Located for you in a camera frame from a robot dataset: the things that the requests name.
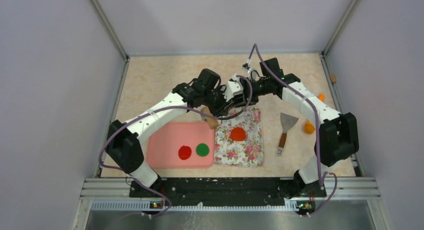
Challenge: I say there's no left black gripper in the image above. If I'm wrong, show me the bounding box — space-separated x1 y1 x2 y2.
202 85 234 117

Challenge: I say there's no wooden rolling pin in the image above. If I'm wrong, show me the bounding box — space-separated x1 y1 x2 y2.
200 106 221 130

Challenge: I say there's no orange-red dough piece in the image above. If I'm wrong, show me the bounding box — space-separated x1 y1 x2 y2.
230 127 247 142

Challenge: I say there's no floral patterned tray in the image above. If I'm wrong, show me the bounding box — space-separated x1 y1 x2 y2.
214 107 265 167

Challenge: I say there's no pink plastic tray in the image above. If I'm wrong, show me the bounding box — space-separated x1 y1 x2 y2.
145 122 215 169

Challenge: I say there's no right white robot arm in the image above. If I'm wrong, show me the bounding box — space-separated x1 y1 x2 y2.
224 58 359 196

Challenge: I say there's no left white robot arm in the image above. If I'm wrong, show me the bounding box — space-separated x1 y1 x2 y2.
103 68 240 197

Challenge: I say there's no green dough disc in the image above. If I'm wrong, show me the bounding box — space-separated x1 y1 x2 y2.
195 143 210 157

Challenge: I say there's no red dough disc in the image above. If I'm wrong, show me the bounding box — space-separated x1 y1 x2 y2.
178 145 192 161

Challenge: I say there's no orange toy carrot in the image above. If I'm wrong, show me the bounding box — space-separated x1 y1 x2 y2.
303 94 325 135

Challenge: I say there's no small wooden cork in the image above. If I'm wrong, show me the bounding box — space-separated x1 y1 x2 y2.
329 74 337 84

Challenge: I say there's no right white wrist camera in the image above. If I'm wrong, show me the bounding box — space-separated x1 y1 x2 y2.
223 74 244 102

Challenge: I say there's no metal scraper wooden handle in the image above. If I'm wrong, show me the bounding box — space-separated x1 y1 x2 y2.
277 112 299 156

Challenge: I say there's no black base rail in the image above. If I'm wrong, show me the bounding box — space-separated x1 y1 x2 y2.
129 177 327 207

